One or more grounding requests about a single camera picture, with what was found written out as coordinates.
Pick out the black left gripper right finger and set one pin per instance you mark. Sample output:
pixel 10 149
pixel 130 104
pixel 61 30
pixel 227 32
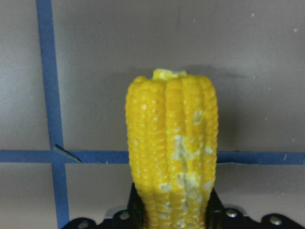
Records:
pixel 214 212

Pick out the yellow corn cob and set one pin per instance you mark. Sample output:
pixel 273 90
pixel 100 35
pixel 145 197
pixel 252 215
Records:
pixel 172 129

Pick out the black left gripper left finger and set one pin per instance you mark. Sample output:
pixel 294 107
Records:
pixel 136 209

